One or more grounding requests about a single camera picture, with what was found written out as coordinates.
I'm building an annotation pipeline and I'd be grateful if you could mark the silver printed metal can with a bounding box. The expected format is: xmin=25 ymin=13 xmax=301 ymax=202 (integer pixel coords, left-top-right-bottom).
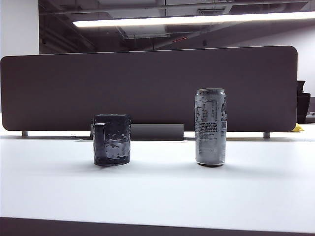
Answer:
xmin=195 ymin=88 xmax=227 ymax=167

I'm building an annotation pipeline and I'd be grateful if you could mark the dark desk divider panel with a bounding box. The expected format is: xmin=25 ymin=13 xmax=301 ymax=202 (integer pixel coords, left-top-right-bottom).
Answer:
xmin=0 ymin=45 xmax=299 ymax=132

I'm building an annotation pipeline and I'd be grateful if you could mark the dark textured glass mug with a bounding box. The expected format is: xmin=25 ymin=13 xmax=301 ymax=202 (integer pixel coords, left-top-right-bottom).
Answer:
xmin=93 ymin=113 xmax=132 ymax=167

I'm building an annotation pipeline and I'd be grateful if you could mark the long ceiling light strip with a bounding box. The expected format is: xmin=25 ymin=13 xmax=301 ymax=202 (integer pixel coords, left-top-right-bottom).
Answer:
xmin=71 ymin=11 xmax=315 ymax=28

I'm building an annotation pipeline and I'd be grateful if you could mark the ceiling air vent grille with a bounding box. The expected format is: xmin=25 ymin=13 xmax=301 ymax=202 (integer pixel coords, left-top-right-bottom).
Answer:
xmin=198 ymin=8 xmax=227 ymax=16

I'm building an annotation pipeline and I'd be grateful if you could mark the black office chair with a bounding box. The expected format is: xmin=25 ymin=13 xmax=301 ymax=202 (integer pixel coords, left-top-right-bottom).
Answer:
xmin=296 ymin=80 xmax=312 ymax=124

